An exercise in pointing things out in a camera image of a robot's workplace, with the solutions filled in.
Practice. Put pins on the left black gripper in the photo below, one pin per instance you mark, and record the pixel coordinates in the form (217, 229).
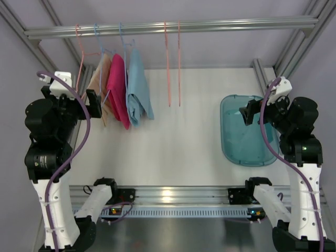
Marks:
(82, 105)

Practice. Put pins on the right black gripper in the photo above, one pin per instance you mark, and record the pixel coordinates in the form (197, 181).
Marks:
(256, 111)

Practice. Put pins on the blue hanger of pink trousers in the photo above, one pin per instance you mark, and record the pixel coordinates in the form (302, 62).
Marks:
(103, 50)

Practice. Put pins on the magenta pink trousers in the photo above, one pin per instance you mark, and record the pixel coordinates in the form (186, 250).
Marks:
(117, 90)

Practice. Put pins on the light blue trousers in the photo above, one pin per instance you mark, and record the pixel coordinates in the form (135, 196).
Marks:
(138, 93)

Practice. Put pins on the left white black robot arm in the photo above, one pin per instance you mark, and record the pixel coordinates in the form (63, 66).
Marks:
(51, 121)

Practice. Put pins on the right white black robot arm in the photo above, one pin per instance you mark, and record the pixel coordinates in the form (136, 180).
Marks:
(299, 228)

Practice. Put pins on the beige trousers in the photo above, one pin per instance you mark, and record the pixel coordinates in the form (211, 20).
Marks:
(98, 83)

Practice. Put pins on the pink empty hanger left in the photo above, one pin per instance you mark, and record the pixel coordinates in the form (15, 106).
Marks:
(167, 64)

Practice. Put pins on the pink empty hanger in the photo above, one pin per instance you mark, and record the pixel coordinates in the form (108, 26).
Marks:
(179, 64)
(167, 64)

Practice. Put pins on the pink empty hanger right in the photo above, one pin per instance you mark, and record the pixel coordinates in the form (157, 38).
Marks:
(179, 64)

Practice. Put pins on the teal plastic bin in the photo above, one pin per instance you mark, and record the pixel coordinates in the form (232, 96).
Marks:
(242, 145)

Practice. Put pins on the left aluminium frame post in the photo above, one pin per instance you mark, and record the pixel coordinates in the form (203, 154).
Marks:
(15, 23)

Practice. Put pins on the aluminium frame post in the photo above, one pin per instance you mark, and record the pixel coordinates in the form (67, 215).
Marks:
(302, 40)
(15, 23)

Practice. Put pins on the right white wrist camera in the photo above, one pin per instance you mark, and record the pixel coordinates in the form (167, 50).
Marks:
(283, 88)

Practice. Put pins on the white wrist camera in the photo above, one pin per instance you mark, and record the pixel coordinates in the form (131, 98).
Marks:
(283, 88)
(57, 89)

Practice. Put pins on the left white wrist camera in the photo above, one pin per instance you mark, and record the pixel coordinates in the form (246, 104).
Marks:
(57, 89)

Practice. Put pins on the right aluminium frame post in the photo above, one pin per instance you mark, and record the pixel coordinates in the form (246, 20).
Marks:
(302, 40)

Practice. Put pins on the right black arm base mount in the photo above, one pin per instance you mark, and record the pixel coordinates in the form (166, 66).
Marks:
(241, 196)

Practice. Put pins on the aluminium hanging rail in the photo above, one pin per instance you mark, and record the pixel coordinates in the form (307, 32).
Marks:
(229, 25)

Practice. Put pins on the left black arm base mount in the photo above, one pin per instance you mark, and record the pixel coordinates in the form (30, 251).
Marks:
(122, 195)

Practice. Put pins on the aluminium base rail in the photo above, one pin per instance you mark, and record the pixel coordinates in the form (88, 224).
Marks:
(181, 195)

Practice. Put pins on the slotted grey cable duct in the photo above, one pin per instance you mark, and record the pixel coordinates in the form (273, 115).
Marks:
(181, 212)

